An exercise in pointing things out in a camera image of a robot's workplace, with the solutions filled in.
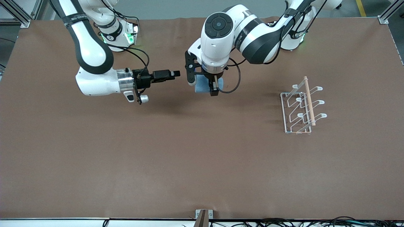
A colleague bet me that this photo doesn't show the blue plastic cup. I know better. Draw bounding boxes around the blue plastic cup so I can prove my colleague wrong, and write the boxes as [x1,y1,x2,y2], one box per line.
[195,77,224,94]

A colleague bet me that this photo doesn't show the brown table cover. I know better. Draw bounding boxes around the brown table cover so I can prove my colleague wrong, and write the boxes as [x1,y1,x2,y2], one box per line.
[0,16,404,220]

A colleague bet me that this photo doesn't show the yellow floor tape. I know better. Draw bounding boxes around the yellow floor tape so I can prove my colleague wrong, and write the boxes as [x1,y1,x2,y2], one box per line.
[356,0,367,17]

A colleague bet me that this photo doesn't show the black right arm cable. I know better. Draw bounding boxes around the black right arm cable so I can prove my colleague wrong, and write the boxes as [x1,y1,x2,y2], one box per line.
[101,0,150,76]

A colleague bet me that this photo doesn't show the white wire cup holder rack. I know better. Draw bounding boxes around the white wire cup holder rack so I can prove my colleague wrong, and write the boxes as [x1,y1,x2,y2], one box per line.
[280,76,328,135]

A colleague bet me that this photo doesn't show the aluminium frame profile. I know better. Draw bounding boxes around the aluminium frame profile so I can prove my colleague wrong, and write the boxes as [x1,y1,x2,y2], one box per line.
[0,0,43,28]
[378,0,404,25]

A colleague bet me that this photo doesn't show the black cable bundle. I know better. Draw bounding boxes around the black cable bundle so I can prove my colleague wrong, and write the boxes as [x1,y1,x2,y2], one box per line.
[181,216,404,227]

